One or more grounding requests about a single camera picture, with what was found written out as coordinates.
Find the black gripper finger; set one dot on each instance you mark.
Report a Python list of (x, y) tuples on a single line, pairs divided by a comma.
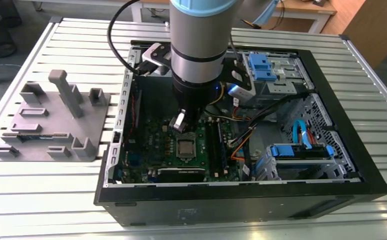
[(180, 122), (194, 120)]

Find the silver CPU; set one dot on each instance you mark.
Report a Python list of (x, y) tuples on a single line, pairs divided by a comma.
[(188, 147)]

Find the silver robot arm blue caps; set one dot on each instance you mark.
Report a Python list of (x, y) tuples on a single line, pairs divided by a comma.
[(201, 37)]

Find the black RAM slot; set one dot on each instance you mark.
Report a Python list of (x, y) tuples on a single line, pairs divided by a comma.
[(218, 147), (212, 147)]

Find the green motherboard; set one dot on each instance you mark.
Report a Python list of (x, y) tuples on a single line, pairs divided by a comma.
[(157, 150)]

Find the silver drive cage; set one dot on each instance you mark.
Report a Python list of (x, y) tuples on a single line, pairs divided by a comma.
[(281, 87)]

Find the hard disk in blue carrier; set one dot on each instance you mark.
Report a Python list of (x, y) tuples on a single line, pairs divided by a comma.
[(282, 150)]

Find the black PC case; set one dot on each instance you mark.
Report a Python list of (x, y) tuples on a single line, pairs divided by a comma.
[(214, 200)]

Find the grey parts rack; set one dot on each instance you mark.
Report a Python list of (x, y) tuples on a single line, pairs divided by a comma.
[(57, 125)]

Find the silver disk bay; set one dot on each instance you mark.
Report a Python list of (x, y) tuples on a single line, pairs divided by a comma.
[(314, 162)]

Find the RAM stick with gold contacts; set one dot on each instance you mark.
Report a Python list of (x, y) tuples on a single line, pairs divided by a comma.
[(36, 137)]

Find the wooden desk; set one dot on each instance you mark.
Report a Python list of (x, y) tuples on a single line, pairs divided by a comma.
[(314, 8)]

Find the wooden cabinet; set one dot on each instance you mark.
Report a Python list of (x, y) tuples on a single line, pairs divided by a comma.
[(374, 25)]

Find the blue plastic drive bracket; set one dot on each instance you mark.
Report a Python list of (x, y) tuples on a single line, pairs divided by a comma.
[(258, 67)]

